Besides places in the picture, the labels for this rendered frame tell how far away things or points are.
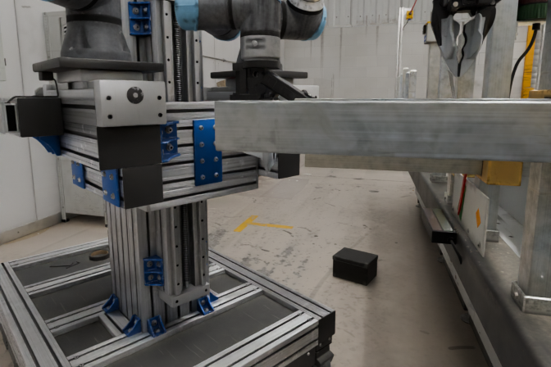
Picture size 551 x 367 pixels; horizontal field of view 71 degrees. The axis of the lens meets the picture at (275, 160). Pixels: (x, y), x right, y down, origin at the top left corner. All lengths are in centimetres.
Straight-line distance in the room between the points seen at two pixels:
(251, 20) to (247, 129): 52
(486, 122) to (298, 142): 10
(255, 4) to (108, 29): 37
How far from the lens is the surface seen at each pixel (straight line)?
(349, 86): 870
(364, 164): 73
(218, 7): 76
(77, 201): 331
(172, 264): 125
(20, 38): 323
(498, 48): 79
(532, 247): 57
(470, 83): 103
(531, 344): 54
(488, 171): 72
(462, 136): 22
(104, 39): 96
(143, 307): 135
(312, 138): 22
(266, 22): 74
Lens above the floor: 96
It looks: 9 degrees down
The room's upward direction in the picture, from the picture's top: straight up
